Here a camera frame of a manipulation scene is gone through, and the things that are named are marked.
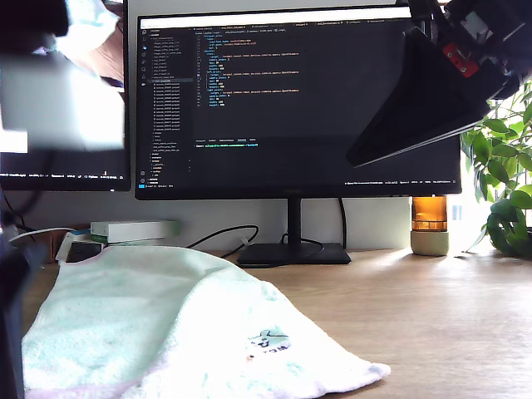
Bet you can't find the pale green pink tea towel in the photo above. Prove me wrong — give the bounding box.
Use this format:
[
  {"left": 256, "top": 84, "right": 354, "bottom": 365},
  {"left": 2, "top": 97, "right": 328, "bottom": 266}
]
[{"left": 21, "top": 244, "right": 392, "bottom": 399}]

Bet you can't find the brown cardboard box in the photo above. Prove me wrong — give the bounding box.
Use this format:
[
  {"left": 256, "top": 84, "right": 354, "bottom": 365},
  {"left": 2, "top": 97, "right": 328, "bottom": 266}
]
[{"left": 39, "top": 230, "right": 67, "bottom": 264}]

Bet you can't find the small white box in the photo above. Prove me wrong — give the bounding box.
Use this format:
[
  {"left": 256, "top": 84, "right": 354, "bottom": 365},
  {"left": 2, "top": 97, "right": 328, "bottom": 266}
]
[{"left": 56, "top": 230, "right": 93, "bottom": 263}]

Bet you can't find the amber glass bottle pale base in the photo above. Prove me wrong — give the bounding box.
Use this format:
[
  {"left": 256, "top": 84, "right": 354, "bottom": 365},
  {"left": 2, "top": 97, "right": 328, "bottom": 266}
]
[{"left": 410, "top": 195, "right": 451, "bottom": 257}]

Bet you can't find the small dark box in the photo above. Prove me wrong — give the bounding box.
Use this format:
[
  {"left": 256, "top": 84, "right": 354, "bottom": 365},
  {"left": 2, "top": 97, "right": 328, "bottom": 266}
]
[{"left": 68, "top": 242, "right": 104, "bottom": 262}]

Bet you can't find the potted green leafy plant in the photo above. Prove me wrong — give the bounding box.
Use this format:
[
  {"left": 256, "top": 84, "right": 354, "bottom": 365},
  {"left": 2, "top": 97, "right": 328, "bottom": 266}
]
[{"left": 456, "top": 78, "right": 532, "bottom": 257}]

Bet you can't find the large black computer monitor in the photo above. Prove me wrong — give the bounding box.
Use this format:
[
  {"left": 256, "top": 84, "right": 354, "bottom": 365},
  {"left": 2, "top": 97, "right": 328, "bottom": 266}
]
[{"left": 135, "top": 3, "right": 462, "bottom": 267}]

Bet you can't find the long white cardboard box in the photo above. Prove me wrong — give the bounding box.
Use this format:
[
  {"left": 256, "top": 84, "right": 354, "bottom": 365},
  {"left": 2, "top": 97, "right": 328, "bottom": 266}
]
[{"left": 89, "top": 219, "right": 180, "bottom": 243}]

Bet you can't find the smaller black computer monitor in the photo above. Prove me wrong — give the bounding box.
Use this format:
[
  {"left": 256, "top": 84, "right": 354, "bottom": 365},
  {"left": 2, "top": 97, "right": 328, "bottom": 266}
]
[{"left": 0, "top": 0, "right": 132, "bottom": 192}]

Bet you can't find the white cable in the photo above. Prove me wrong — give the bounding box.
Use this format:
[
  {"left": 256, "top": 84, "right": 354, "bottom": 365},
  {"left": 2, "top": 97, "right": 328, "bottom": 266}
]
[{"left": 7, "top": 226, "right": 80, "bottom": 245}]

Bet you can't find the black monitor power cable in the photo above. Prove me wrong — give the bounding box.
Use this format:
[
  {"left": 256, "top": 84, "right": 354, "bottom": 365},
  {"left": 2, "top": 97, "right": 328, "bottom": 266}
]
[{"left": 337, "top": 197, "right": 349, "bottom": 250}]

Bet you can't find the black hanging cable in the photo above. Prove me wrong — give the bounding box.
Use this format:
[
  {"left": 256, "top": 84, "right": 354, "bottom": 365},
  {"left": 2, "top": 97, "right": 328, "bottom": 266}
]
[{"left": 0, "top": 190, "right": 32, "bottom": 232}]

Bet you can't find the thin black coiled cable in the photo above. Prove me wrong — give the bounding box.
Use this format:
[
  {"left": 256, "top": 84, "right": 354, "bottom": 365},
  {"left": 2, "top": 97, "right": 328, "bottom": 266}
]
[{"left": 280, "top": 231, "right": 323, "bottom": 254}]

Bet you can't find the black usb cable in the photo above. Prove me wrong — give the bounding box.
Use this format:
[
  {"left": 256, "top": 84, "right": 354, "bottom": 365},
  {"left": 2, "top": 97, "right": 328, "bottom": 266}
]
[{"left": 185, "top": 224, "right": 261, "bottom": 261}]

